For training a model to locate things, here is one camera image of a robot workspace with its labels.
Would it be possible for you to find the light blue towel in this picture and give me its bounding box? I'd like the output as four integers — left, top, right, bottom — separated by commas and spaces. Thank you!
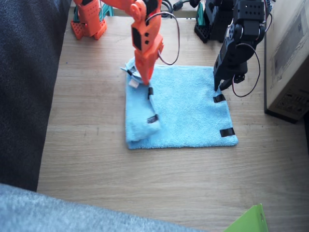
120, 57, 239, 150

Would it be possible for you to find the green clamp at black arm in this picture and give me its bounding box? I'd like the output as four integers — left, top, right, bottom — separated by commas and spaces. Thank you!
196, 3, 206, 26

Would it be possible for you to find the brown cardboard box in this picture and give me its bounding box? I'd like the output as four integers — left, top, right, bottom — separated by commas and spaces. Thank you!
264, 0, 309, 124

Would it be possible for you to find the dark grey fabric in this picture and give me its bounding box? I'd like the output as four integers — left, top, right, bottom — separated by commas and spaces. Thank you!
0, 0, 73, 192

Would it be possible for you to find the light grey fuzzy fabric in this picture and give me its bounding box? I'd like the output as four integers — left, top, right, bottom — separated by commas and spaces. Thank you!
0, 183, 206, 232

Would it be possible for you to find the black arm servo wire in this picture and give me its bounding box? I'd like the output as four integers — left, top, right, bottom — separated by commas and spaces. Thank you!
231, 43, 262, 98

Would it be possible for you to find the black cable with ferrite core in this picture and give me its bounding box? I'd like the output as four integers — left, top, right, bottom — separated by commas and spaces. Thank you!
172, 0, 204, 12

